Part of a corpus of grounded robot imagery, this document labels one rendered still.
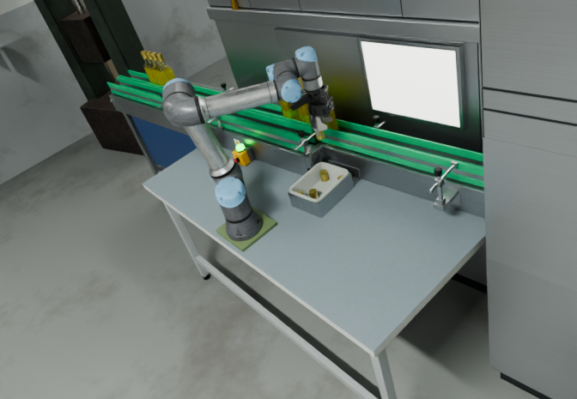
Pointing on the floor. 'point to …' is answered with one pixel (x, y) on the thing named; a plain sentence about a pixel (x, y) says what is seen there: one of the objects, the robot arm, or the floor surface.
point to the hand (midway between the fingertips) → (318, 130)
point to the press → (90, 40)
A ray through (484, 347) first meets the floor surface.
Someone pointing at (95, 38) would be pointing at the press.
